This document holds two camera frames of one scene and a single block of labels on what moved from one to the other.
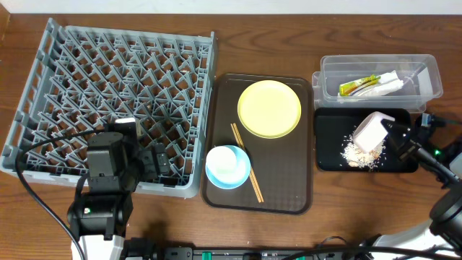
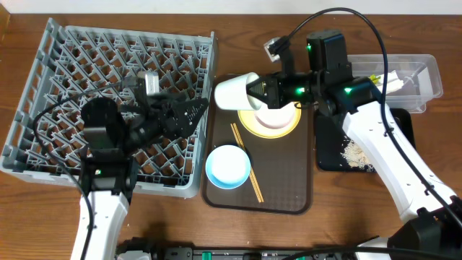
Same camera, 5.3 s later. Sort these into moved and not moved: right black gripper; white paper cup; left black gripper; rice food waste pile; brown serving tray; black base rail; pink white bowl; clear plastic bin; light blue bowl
Moved: pink white bowl; white paper cup; right black gripper; left black gripper
Not moved: light blue bowl; black base rail; clear plastic bin; brown serving tray; rice food waste pile
